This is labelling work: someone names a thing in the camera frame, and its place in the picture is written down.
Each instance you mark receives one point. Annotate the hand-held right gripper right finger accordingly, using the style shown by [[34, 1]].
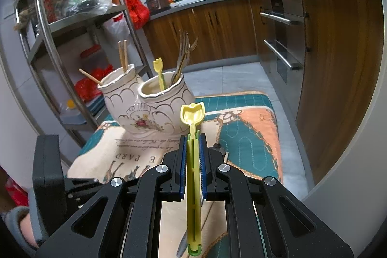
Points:
[[203, 182]]

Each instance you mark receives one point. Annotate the hanging white plastic bag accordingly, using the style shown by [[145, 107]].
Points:
[[118, 28]]

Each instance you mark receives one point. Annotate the gold fork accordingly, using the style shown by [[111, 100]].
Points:
[[192, 46]]

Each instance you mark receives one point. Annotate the clear plastic bag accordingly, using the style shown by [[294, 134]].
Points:
[[87, 2]]

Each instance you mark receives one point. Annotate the hanging red plastic bag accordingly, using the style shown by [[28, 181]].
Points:
[[136, 7]]

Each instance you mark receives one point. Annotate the yellow plastic tulip spoon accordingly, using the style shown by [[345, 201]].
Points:
[[193, 116], [157, 66]]

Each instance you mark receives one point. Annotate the crumpled red plastic bag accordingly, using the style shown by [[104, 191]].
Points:
[[90, 85]]

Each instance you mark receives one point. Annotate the metal shelf rack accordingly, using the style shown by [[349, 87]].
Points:
[[90, 17]]

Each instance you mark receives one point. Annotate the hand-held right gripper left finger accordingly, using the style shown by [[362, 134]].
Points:
[[181, 167]]

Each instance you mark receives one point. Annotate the person's left forearm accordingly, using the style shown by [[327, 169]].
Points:
[[18, 224]]

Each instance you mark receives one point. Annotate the wooden kitchen base cabinets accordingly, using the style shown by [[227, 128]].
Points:
[[223, 28]]

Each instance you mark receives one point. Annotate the silver fork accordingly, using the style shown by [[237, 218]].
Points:
[[183, 43]]

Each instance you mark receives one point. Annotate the dark electric pressure cooker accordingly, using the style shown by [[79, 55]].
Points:
[[157, 1]]

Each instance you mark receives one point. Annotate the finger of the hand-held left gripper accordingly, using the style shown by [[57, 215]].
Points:
[[81, 188]]

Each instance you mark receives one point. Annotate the white ceramic double utensil holder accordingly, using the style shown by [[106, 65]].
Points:
[[151, 122]]

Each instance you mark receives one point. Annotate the printed patterned cloth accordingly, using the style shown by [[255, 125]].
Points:
[[248, 137]]

